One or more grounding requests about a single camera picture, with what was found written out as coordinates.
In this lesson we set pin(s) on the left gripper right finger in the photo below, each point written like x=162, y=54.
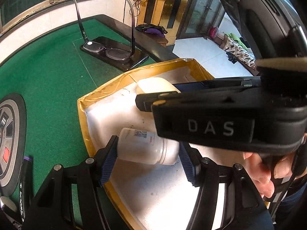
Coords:
x=243, y=207

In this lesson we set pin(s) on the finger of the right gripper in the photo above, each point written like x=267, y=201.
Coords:
x=187, y=86
x=144, y=102

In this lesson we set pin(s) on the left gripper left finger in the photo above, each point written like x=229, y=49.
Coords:
x=52, y=208

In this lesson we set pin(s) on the cream masking tape roll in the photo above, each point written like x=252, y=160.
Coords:
x=154, y=85

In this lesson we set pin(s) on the white pill bottle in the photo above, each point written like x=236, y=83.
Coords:
x=140, y=146

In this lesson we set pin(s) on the black marker purple cap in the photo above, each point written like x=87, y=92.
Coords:
x=25, y=186

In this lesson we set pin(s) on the right hand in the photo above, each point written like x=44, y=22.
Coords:
x=260, y=173

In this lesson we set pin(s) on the sofa with patterned cover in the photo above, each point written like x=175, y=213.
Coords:
x=235, y=48

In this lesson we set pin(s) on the black glasses tray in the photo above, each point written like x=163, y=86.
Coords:
x=135, y=61

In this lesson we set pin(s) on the eyeglasses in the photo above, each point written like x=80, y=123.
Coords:
x=113, y=53

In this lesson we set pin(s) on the purple black bag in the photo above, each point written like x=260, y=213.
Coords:
x=152, y=29

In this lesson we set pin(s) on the yellow cardboard box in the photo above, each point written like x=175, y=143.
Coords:
x=146, y=196

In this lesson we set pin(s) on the round grey control panel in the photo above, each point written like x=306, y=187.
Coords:
x=13, y=137

